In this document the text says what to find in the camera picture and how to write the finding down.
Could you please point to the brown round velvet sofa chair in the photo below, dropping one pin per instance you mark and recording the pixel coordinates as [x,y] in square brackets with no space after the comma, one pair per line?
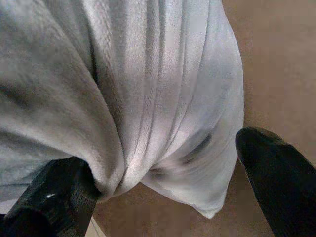
[271,61]

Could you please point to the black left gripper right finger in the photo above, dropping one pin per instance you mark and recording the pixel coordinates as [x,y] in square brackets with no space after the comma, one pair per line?
[284,187]

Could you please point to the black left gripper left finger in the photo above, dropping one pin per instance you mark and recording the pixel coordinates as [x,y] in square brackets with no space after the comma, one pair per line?
[56,197]

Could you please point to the grey pillow with brown tag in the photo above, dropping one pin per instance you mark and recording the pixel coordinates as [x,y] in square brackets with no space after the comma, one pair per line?
[138,86]

